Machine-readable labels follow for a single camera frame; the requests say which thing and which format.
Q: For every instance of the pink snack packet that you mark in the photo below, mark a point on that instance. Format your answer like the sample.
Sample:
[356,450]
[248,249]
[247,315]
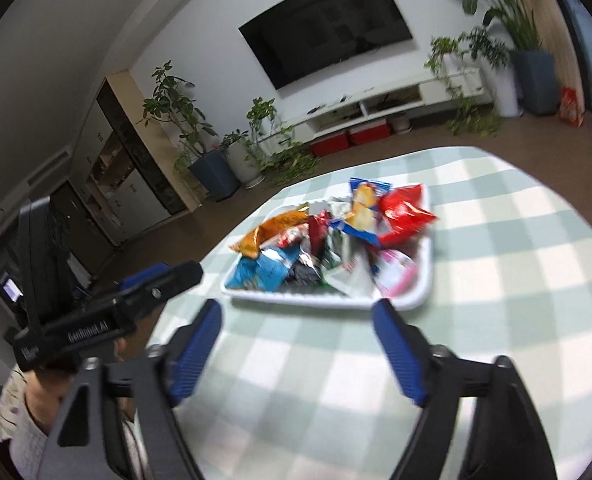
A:
[395,270]

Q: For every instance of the cream white snack packet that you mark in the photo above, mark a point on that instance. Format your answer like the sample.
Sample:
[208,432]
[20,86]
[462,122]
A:
[351,277]

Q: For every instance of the small brown pot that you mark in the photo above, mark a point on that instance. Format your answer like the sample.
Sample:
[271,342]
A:
[401,125]

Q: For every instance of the bushy plant white pot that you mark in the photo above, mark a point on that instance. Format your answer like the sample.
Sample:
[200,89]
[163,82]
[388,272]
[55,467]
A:
[505,90]

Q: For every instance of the green raisin packet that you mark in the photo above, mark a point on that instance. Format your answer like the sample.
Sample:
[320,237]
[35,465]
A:
[333,252]

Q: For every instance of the orange snack packet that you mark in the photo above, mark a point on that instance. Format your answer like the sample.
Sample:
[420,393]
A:
[271,230]

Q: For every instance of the green checked tablecloth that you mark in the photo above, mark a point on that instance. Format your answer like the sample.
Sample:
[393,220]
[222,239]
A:
[500,260]

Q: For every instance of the light blue snack packet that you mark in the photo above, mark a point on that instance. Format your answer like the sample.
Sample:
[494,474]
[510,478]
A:
[256,270]

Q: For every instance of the dark entrance door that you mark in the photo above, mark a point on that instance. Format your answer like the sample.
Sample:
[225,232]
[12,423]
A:
[76,230]

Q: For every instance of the white wall cabinets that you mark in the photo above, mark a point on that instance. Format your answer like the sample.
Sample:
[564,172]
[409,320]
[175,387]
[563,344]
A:
[126,195]

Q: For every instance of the person's left forearm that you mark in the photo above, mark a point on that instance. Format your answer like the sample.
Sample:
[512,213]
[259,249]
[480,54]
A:
[21,435]

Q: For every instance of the person's left hand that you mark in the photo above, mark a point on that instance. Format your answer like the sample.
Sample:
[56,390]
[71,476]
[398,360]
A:
[48,385]

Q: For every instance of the red paper bag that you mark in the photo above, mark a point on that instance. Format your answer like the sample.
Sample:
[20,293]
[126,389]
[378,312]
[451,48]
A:
[572,107]

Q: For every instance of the blue chips packet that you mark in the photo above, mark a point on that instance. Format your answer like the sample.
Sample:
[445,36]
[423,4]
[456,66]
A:
[365,210]

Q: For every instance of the white plastic tray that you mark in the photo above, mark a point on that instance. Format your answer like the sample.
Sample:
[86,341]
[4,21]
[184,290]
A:
[415,290]

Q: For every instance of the dark red star packet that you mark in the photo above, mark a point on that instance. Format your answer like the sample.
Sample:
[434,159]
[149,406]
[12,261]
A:
[318,230]

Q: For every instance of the wall mounted television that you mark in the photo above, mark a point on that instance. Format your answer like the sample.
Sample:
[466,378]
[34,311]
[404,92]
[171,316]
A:
[326,25]

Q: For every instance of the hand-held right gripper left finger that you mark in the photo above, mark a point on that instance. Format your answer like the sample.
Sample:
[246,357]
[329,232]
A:
[193,355]

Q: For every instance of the tall tree plant blue pot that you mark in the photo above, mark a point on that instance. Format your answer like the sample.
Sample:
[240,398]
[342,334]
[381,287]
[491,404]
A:
[216,175]

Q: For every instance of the gold snack packet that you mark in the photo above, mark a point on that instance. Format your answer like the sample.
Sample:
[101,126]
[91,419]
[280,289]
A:
[303,207]

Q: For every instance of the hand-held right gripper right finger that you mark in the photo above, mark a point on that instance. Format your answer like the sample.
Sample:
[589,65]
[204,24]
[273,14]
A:
[400,360]

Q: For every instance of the white television cabinet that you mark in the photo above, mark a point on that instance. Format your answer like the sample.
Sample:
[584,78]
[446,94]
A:
[440,90]

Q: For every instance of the beige curtain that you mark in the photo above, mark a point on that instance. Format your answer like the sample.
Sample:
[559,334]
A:
[550,5]

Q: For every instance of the small plant grey pot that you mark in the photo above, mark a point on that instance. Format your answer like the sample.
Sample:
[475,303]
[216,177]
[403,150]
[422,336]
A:
[243,162]

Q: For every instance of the black cookie packet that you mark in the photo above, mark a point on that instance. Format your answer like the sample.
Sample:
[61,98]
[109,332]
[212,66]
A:
[305,272]

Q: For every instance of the red storage box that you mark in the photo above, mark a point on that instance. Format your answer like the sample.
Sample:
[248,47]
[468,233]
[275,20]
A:
[369,133]
[330,143]

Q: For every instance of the fruit print white packet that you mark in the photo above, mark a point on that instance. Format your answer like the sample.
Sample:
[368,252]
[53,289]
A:
[292,237]

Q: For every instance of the large leaf plant blue pot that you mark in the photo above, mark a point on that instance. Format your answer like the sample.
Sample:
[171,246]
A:
[538,80]

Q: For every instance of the trailing pothos plant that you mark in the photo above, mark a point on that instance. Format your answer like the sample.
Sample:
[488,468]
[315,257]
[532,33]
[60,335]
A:
[445,60]
[271,120]

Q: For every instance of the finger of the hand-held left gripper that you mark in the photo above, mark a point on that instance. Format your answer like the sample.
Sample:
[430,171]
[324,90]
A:
[143,275]
[171,282]

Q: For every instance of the red snack packet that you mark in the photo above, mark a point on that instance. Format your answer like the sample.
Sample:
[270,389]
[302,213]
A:
[405,212]

